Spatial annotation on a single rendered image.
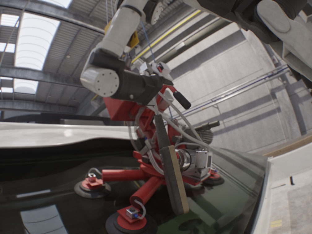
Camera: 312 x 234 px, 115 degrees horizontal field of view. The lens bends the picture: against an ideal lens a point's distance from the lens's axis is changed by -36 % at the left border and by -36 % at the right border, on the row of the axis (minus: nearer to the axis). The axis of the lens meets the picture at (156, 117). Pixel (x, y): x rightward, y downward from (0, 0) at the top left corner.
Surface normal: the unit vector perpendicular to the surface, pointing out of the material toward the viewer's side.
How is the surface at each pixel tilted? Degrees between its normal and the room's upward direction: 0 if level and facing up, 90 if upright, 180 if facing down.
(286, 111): 90
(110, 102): 90
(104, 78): 130
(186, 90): 90
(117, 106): 90
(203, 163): 82
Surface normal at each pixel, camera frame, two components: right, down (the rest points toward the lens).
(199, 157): -0.63, -0.22
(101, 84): 0.68, 0.33
